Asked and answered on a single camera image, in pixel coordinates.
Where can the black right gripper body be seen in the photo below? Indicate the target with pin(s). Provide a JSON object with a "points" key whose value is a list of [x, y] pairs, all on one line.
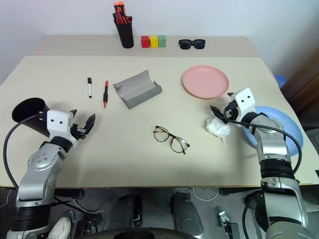
{"points": [[233, 115]]}

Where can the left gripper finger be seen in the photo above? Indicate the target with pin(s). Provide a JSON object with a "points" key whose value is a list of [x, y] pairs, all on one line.
{"points": [[90, 123], [73, 113]]}

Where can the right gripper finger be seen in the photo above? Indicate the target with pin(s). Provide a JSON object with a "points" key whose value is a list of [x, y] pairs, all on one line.
{"points": [[218, 114], [231, 94]]}

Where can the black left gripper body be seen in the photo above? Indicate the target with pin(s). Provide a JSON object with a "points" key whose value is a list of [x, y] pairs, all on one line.
{"points": [[79, 132]]}

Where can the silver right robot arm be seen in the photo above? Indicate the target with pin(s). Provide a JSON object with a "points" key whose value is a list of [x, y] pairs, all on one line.
{"points": [[276, 149]]}

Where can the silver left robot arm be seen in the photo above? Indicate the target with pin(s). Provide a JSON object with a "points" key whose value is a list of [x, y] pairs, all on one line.
{"points": [[37, 171]]}

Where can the crumpled white tissue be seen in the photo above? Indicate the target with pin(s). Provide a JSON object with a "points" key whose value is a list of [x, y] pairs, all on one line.
{"points": [[218, 128]]}

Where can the pink plate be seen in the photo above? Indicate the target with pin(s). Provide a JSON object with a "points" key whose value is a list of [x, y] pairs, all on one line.
{"points": [[205, 81]]}

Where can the black and white marker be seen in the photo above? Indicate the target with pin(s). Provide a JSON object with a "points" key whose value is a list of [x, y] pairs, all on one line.
{"points": [[89, 87]]}

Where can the orange and black pen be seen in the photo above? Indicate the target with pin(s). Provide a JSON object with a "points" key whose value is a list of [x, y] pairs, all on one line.
{"points": [[106, 95]]}

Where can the empty black pen cup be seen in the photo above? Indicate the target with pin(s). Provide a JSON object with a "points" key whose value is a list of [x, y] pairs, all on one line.
{"points": [[30, 114]]}

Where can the blue bottle cap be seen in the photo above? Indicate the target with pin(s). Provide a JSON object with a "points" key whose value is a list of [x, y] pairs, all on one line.
{"points": [[280, 81]]}

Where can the grey open glasses case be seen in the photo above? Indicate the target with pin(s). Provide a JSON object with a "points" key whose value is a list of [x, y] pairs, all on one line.
{"points": [[137, 89]]}

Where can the blue plate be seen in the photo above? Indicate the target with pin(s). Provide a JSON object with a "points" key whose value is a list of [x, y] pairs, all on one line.
{"points": [[291, 127]]}

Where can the thin-framed tortoiseshell eyeglasses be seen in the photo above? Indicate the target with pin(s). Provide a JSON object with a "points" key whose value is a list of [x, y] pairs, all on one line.
{"points": [[159, 134]]}

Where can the black sunglasses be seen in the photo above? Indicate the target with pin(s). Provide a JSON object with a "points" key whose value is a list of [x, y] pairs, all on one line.
{"points": [[185, 44]]}

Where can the brown wooden cabinet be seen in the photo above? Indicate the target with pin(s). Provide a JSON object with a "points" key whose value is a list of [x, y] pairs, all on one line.
{"points": [[304, 84]]}

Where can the green wooden block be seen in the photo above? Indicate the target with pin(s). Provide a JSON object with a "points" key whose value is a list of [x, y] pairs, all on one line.
{"points": [[162, 41]]}

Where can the dark rounded shape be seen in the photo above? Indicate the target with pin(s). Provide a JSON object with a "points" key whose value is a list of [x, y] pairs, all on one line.
{"points": [[124, 211], [187, 214]]}

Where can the yellow wooden block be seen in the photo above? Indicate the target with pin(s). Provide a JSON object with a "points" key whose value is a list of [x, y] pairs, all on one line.
{"points": [[153, 42]]}

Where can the black pen cup with pens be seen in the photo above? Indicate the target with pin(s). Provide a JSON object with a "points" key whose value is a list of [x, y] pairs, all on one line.
{"points": [[126, 35]]}

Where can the white shoe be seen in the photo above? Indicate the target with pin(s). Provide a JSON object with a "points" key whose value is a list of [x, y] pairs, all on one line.
{"points": [[59, 227]]}

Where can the red wooden block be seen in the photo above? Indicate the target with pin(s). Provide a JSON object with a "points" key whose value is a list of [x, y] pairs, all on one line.
{"points": [[145, 41]]}

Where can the red and black pen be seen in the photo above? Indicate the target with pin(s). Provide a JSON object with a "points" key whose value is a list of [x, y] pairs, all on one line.
{"points": [[127, 19]]}

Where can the orange-capped pen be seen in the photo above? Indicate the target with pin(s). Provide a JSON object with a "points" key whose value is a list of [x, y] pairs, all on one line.
{"points": [[121, 6], [116, 7]]}

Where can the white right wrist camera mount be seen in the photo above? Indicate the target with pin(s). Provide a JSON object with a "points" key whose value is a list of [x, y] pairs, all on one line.
{"points": [[245, 100]]}

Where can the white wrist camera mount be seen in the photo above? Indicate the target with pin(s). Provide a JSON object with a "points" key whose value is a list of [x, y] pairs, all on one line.
{"points": [[245, 100], [57, 122]]}

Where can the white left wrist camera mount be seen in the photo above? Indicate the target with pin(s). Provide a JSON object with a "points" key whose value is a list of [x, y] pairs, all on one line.
{"points": [[57, 122]]}

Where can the metal caster bracket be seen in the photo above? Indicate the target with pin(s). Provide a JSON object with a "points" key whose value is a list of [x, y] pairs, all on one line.
{"points": [[224, 218]]}

